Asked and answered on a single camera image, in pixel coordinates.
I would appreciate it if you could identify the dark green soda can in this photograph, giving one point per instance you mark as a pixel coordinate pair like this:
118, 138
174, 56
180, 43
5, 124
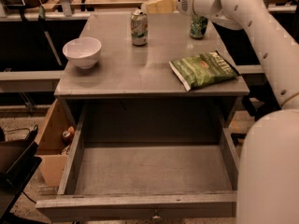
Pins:
198, 27

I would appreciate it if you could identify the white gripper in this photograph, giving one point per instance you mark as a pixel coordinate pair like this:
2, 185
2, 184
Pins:
185, 3

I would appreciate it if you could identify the black equipment at left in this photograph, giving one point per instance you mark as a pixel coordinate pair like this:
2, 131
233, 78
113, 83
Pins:
18, 163

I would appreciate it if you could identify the white ceramic bowl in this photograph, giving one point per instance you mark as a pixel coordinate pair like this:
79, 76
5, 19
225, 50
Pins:
83, 52

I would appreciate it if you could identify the green chip bag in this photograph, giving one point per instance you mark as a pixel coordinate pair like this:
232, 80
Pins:
201, 70

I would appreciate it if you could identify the grey open top drawer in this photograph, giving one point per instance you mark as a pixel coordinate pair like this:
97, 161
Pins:
135, 160

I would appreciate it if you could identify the can in cardboard box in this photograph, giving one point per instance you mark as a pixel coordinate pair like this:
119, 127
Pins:
67, 136

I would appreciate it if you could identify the grey cabinet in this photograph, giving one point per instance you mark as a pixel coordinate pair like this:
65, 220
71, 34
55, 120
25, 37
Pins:
125, 70

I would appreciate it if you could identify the white green 7up can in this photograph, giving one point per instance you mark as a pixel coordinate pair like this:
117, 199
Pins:
139, 27

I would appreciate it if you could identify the cardboard box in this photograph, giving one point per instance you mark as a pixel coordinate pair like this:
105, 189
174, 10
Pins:
51, 144

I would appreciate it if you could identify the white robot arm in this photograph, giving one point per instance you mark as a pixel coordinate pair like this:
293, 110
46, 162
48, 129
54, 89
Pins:
268, 180

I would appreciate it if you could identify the black office chair base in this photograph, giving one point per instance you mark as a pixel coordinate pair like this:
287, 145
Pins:
260, 101

